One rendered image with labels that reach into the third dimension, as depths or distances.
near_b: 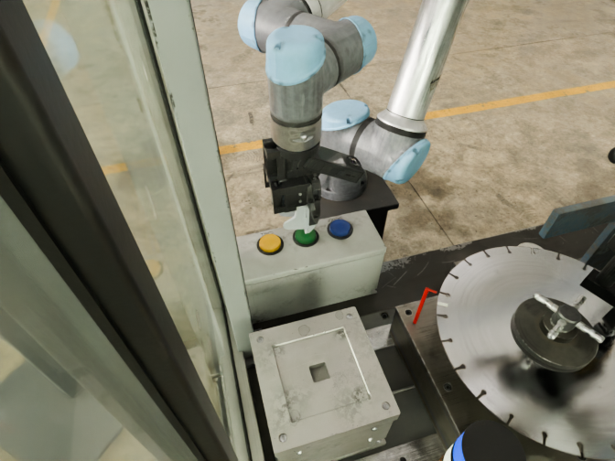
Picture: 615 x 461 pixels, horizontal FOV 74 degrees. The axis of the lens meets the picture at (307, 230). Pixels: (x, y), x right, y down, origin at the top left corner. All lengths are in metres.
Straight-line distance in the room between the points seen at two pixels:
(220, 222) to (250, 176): 1.83
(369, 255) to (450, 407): 0.29
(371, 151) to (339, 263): 0.29
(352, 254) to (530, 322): 0.30
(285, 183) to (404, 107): 0.37
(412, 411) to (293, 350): 0.25
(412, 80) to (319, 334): 0.54
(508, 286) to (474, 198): 1.65
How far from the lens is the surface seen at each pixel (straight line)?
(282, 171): 0.64
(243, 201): 2.19
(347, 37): 0.63
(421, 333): 0.75
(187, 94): 0.41
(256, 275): 0.74
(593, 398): 0.68
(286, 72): 0.54
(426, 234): 2.09
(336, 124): 0.96
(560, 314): 0.66
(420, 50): 0.91
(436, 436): 0.79
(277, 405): 0.62
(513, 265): 0.76
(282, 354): 0.66
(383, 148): 0.93
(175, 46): 0.39
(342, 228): 0.80
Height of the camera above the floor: 1.49
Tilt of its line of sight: 47 degrees down
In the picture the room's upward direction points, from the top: straight up
